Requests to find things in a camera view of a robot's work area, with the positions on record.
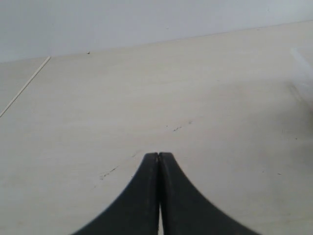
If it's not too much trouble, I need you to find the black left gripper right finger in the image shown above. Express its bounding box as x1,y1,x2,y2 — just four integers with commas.
159,153,257,235

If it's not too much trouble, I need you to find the clear plastic container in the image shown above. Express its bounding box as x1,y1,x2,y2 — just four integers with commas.
290,45,313,110

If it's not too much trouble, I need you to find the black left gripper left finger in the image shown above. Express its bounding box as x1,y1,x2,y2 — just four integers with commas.
75,153,159,235

